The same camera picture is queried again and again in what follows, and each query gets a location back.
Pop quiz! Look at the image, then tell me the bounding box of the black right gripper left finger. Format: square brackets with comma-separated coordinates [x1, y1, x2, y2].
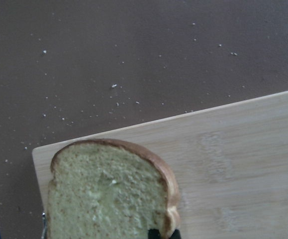
[148, 229, 160, 239]

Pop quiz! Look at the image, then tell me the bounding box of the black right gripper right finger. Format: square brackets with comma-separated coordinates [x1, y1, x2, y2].
[170, 229, 181, 239]

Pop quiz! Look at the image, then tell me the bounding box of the bread slice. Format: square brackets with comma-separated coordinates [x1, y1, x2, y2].
[46, 139, 181, 239]

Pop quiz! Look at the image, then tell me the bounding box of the wooden cutting board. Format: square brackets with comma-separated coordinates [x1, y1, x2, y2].
[31, 87, 288, 239]

